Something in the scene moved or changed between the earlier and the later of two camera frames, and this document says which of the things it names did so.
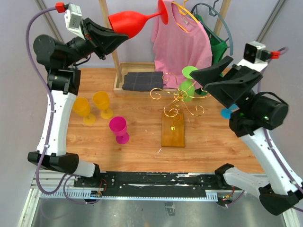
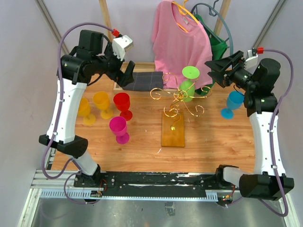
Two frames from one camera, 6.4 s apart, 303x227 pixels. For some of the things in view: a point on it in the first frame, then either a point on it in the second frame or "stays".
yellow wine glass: x=81 y=107 stays
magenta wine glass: x=118 y=125 stays
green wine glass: x=187 y=87 stays
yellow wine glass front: x=101 y=100 stays
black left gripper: x=105 y=40 -> x=123 y=79
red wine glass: x=130 y=23 -> x=122 y=100
